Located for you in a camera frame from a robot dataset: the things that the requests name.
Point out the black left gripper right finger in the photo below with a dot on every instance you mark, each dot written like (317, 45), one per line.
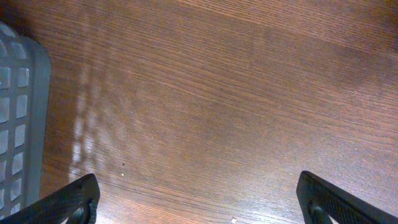
(323, 202)

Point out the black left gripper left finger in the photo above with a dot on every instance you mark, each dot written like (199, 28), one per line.
(76, 202)

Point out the dark grey plastic basket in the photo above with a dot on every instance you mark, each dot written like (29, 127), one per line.
(25, 78)

